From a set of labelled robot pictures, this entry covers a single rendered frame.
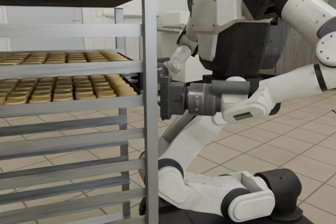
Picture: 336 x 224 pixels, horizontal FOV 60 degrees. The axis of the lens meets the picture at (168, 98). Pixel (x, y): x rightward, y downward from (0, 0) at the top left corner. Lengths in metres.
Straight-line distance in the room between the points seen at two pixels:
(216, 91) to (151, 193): 0.33
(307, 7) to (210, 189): 0.72
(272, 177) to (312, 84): 0.70
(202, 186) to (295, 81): 0.59
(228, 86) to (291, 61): 4.45
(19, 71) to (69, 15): 3.89
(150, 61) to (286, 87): 0.33
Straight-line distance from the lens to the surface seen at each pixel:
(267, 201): 1.28
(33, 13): 4.43
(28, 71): 0.74
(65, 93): 0.85
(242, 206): 1.22
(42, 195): 1.32
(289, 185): 1.37
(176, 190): 1.05
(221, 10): 0.95
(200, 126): 1.01
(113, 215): 1.42
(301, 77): 0.72
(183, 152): 1.05
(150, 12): 0.72
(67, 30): 0.72
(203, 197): 1.17
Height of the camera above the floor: 0.97
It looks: 14 degrees down
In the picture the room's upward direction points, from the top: straight up
